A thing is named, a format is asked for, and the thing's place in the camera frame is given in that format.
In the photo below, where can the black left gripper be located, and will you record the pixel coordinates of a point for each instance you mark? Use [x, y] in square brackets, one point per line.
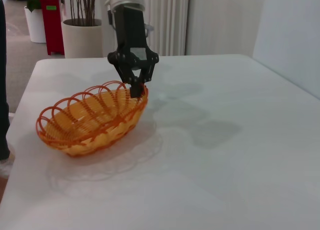
[131, 35]

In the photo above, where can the large white round planter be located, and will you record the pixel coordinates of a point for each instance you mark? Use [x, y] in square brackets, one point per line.
[82, 40]

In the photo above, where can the bare brown plant stems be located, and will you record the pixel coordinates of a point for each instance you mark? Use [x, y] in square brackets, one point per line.
[83, 7]

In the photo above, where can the dark upright column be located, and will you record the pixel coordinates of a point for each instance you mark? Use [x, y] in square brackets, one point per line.
[3, 77]

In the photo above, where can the red plant stand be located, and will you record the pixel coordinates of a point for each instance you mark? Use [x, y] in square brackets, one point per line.
[52, 25]

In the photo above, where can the orange woven plastic basket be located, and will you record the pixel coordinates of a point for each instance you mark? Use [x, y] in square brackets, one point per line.
[87, 140]

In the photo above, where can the small white plant pot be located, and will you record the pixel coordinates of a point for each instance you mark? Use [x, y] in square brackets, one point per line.
[35, 25]

